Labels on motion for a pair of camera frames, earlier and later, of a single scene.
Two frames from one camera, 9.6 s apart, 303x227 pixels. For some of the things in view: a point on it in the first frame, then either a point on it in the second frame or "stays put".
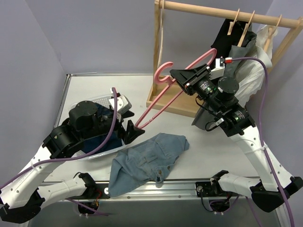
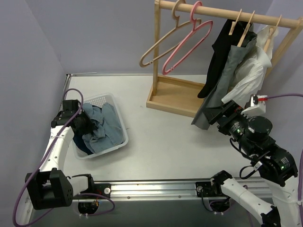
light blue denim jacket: x=148 y=161 to x=109 y=131
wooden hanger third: x=271 y=32 stays put
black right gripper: x=192 y=77 to x=220 y=116
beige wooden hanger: x=161 y=34 to x=142 y=64
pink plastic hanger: x=157 y=78 to x=195 y=27
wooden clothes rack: x=174 y=93 stays put
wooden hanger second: x=241 y=39 stays put
